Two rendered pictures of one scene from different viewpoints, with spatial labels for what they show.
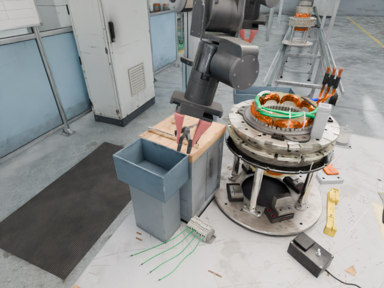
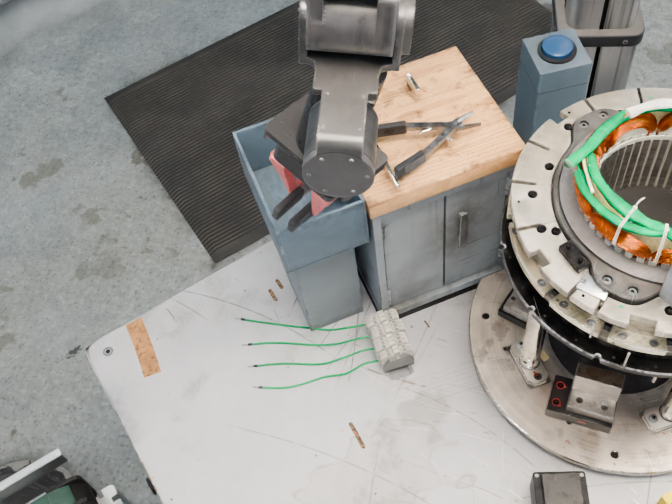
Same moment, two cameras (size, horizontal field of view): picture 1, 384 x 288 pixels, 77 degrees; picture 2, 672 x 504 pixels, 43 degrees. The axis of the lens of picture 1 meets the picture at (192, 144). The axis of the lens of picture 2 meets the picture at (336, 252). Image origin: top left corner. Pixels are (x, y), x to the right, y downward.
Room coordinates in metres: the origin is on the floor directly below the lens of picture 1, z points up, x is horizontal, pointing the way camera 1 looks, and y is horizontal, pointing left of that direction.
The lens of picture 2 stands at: (0.07, -0.36, 1.83)
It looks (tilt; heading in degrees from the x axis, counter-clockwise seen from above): 56 degrees down; 44
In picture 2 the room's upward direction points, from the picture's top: 10 degrees counter-clockwise
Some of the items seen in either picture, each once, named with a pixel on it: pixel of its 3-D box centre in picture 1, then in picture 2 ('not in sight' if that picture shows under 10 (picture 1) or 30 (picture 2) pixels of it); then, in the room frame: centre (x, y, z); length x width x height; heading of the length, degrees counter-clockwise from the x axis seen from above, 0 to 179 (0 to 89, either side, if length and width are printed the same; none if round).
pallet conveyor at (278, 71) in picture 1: (303, 37); not in sight; (6.31, -2.67, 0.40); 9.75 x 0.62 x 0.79; 158
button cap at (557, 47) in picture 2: not in sight; (557, 46); (0.87, -0.05, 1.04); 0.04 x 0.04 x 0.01
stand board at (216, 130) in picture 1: (184, 133); (415, 128); (0.65, 0.02, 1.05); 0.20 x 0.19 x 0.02; 147
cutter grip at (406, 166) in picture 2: not in sight; (409, 164); (0.57, -0.02, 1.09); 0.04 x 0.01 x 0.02; 162
